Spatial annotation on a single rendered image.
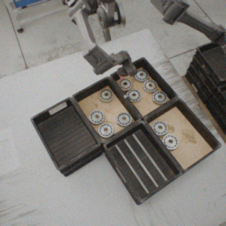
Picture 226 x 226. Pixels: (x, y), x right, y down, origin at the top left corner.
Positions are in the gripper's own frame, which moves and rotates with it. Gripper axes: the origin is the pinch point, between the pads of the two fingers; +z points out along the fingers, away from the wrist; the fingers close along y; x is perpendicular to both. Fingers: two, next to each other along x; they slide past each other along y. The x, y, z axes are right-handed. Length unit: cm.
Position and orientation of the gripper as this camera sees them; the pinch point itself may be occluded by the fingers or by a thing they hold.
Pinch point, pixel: (125, 77)
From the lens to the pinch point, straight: 164.3
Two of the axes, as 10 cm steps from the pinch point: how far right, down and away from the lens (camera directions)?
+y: 9.0, -4.0, 1.6
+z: 0.2, 4.2, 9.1
